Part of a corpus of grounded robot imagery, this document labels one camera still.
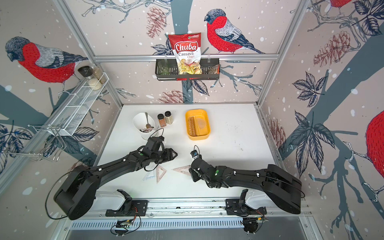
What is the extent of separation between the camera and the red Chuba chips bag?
0.81 metres

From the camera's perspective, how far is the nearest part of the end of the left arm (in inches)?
27.3

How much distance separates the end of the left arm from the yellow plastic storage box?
219mm
